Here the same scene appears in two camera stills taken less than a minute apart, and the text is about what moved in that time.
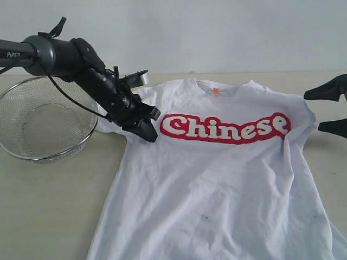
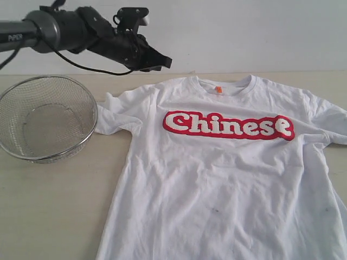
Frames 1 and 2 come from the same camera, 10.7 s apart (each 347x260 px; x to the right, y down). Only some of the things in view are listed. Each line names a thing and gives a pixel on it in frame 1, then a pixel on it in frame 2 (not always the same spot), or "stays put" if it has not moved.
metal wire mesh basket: x=42 y=122 stays put
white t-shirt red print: x=237 y=173 stays put
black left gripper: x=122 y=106 → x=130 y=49
